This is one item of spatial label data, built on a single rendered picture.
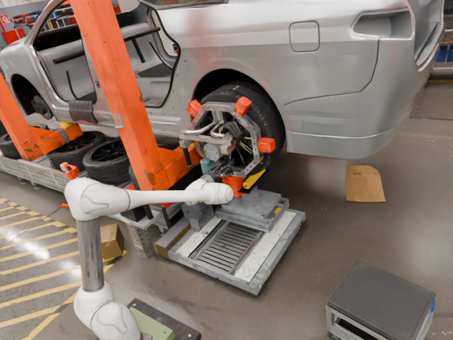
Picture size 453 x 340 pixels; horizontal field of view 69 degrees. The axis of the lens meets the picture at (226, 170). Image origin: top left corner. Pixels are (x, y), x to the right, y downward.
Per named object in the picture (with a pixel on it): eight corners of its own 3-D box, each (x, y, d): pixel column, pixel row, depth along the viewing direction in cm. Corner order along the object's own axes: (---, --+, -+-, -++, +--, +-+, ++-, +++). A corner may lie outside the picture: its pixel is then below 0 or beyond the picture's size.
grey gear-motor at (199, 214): (232, 207, 290) (224, 173, 273) (203, 237, 262) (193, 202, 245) (215, 203, 300) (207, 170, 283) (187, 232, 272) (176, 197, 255)
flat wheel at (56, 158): (86, 145, 434) (79, 128, 422) (121, 148, 401) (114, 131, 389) (43, 171, 387) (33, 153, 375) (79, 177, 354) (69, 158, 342)
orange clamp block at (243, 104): (247, 112, 211) (252, 101, 205) (240, 117, 206) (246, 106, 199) (238, 106, 212) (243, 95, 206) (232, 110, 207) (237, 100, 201)
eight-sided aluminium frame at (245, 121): (267, 177, 229) (257, 102, 202) (262, 182, 224) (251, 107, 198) (206, 166, 259) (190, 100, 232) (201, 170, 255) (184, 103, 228)
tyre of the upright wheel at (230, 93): (304, 120, 219) (229, 61, 228) (289, 135, 203) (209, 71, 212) (261, 176, 267) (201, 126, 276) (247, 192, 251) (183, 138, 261)
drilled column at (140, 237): (156, 252, 269) (140, 212, 249) (147, 260, 263) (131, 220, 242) (147, 249, 275) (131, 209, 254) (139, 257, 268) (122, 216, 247)
